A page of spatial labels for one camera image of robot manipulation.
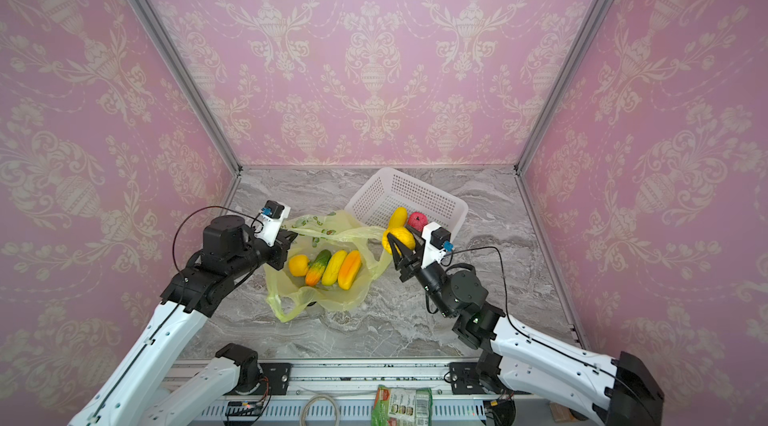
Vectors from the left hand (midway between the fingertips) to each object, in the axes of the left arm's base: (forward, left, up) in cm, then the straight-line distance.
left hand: (296, 233), depth 73 cm
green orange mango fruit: (+1, -1, -21) cm, 21 cm away
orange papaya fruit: (+1, -11, -21) cm, 24 cm away
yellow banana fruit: (+1, -6, -21) cm, 22 cm away
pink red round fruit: (+18, -32, -18) cm, 41 cm away
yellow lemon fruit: (+20, -26, -20) cm, 38 cm away
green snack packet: (-32, -27, -22) cm, 47 cm away
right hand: (-3, -26, +6) cm, 27 cm away
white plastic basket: (+33, -24, -21) cm, 46 cm away
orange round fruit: (-4, -25, +7) cm, 27 cm away
